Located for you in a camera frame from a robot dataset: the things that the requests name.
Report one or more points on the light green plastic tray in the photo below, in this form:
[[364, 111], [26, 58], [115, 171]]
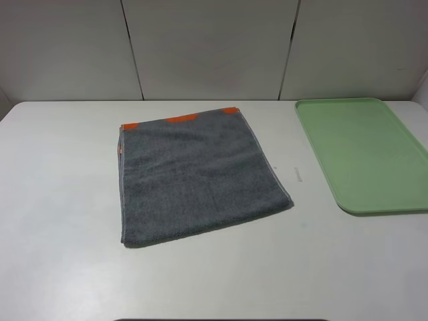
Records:
[[372, 162]]

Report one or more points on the grey towel with orange pattern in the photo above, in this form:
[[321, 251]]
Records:
[[191, 174]]

